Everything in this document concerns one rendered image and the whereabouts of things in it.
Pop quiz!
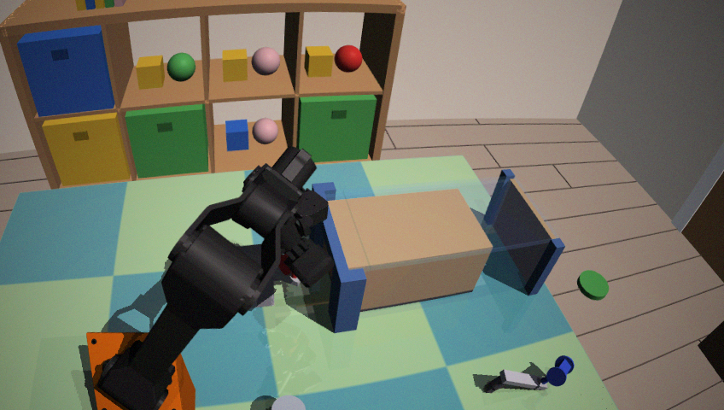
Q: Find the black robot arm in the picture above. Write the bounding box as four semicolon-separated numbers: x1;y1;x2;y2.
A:
97;146;329;410

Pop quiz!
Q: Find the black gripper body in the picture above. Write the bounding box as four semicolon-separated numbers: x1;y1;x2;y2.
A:
280;215;334;287

